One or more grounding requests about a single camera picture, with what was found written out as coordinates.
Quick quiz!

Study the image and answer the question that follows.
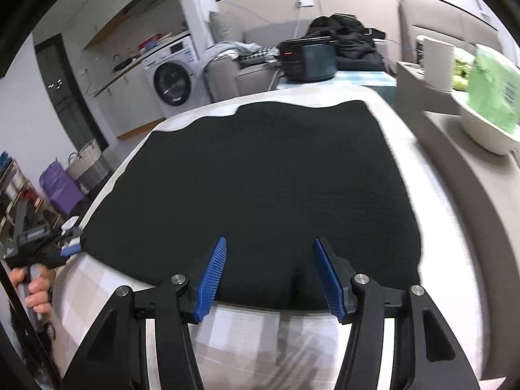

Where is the black knit sweater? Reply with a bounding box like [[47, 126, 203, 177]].
[[82, 100, 421, 311]]

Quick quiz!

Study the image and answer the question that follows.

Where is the black clothes pile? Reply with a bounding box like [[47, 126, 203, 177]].
[[304, 13, 385, 72]]

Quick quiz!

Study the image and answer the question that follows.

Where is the person's left hand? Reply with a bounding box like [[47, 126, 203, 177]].
[[24, 265, 56, 324]]

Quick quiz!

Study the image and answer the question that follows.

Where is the purple bag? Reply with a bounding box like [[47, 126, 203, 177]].
[[39, 160, 88, 218]]

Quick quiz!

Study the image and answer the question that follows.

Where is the wooden rack with spools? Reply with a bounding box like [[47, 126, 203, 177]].
[[1, 151, 63, 250]]

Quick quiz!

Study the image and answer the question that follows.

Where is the woven laundry basket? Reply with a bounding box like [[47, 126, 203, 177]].
[[65, 139, 112, 199]]

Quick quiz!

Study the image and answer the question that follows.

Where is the white bowl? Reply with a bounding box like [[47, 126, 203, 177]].
[[451, 90, 519, 155]]

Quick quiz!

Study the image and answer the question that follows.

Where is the white washing machine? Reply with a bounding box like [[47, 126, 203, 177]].
[[141, 33, 211, 118]]

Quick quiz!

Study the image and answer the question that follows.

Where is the grey sofa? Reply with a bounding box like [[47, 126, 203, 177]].
[[202, 11, 308, 102]]

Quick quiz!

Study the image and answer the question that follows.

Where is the green wipes pack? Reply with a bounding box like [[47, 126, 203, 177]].
[[467, 44, 519, 134]]

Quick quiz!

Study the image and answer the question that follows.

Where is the light blue garment on sofa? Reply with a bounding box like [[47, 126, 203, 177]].
[[197, 41, 262, 77]]

